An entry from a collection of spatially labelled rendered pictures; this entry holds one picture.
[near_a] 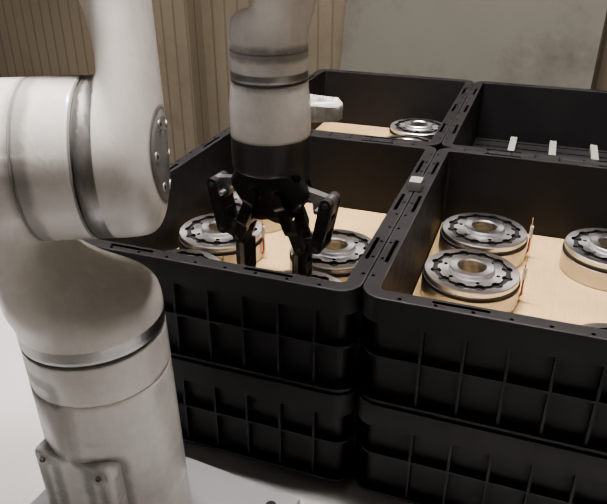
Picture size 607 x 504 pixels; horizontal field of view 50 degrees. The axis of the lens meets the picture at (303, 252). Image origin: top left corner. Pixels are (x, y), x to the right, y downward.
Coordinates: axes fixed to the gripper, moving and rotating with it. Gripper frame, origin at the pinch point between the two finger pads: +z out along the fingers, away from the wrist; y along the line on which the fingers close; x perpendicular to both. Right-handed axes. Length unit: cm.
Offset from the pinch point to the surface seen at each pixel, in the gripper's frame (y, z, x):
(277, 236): -7.6, 5.3, 15.1
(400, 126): -5, 3, 59
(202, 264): -1.4, -5.0, -10.5
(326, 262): 3.3, 2.1, 6.2
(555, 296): 26.9, 5.1, 15.1
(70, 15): -245, 22, 229
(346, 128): -17, 6, 63
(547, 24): 2, 5, 201
